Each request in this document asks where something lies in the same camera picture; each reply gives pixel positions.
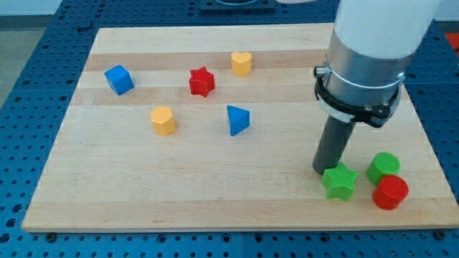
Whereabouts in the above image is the red star block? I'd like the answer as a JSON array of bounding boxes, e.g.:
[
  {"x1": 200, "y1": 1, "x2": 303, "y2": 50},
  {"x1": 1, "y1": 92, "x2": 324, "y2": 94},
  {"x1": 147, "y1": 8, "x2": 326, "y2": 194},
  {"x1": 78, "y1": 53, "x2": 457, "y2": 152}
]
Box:
[{"x1": 189, "y1": 67, "x2": 215, "y2": 97}]

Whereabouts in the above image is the yellow heart block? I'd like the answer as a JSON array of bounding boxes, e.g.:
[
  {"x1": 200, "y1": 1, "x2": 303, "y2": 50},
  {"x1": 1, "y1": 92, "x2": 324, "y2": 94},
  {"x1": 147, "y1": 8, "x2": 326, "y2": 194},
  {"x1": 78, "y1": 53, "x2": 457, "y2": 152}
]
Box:
[{"x1": 231, "y1": 52, "x2": 252, "y2": 77}]

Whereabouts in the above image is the blue cube block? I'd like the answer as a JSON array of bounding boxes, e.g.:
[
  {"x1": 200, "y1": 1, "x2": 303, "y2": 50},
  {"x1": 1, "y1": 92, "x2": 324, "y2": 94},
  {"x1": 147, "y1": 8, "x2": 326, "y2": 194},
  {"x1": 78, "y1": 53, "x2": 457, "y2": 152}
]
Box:
[{"x1": 104, "y1": 64, "x2": 134, "y2": 95}]

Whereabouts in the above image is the red cylinder block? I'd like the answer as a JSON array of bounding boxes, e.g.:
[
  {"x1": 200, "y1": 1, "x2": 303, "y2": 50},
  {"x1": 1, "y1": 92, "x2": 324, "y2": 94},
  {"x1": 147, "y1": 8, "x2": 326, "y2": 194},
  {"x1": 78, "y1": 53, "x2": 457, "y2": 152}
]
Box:
[{"x1": 372, "y1": 175, "x2": 410, "y2": 211}]

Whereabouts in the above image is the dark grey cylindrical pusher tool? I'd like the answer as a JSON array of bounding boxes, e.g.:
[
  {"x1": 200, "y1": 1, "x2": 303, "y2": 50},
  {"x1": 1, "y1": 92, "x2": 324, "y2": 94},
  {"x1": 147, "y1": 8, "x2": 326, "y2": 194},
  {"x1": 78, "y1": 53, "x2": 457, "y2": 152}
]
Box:
[{"x1": 312, "y1": 116, "x2": 356, "y2": 174}]

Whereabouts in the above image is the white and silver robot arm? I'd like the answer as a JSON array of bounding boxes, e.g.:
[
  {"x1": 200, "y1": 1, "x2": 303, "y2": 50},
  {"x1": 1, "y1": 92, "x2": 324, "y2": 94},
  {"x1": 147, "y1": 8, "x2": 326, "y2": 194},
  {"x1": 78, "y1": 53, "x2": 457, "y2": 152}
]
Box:
[{"x1": 313, "y1": 0, "x2": 441, "y2": 173}]

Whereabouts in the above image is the blue triangle block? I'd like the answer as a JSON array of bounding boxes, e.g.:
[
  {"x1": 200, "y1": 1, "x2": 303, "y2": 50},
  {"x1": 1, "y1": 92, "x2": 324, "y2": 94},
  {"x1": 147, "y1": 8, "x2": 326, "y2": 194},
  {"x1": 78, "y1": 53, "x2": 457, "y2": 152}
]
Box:
[{"x1": 227, "y1": 105, "x2": 250, "y2": 137}]

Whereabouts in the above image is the green star block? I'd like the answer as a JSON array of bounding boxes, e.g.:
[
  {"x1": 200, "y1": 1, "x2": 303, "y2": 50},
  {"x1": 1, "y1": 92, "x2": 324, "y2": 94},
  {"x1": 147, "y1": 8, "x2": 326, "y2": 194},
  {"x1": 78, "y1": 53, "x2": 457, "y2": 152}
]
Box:
[{"x1": 321, "y1": 162, "x2": 359, "y2": 201}]

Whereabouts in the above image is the yellow hexagon block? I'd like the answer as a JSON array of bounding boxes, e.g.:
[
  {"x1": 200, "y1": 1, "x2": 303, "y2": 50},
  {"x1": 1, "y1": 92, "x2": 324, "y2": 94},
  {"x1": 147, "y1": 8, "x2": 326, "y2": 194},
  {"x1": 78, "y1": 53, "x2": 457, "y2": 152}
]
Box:
[{"x1": 150, "y1": 106, "x2": 176, "y2": 136}]

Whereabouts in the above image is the green cylinder block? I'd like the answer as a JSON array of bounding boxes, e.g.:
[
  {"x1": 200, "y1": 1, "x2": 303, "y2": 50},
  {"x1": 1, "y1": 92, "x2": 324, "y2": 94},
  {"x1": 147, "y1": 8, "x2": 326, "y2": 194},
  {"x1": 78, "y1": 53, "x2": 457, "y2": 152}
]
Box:
[{"x1": 366, "y1": 152, "x2": 401, "y2": 185}]

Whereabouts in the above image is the light wooden board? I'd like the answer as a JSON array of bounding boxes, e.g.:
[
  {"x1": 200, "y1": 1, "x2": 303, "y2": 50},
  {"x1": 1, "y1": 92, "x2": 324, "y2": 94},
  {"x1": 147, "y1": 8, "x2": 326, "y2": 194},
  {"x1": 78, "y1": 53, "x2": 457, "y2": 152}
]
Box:
[{"x1": 22, "y1": 23, "x2": 458, "y2": 233}]

